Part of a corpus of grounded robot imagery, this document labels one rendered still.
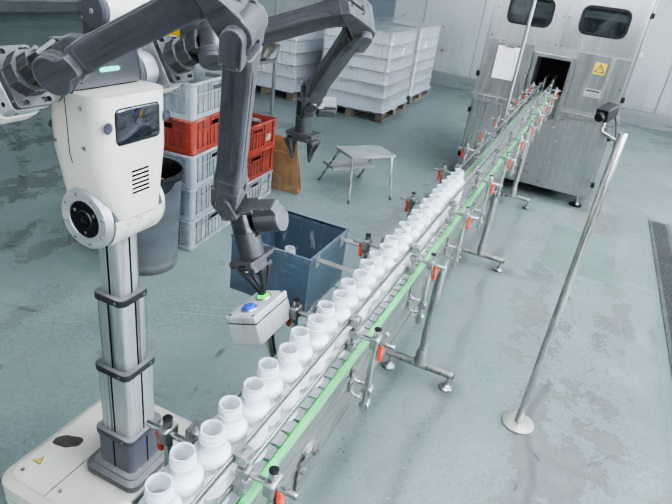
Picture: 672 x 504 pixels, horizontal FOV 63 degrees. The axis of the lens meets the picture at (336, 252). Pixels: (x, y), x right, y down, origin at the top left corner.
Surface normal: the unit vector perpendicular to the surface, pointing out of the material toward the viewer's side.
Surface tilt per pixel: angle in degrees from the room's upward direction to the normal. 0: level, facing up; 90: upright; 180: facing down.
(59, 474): 0
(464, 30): 90
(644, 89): 90
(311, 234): 90
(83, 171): 101
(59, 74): 110
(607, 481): 0
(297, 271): 90
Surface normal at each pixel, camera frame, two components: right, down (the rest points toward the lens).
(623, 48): -0.42, 0.37
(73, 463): 0.12, -0.88
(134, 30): -0.27, 0.66
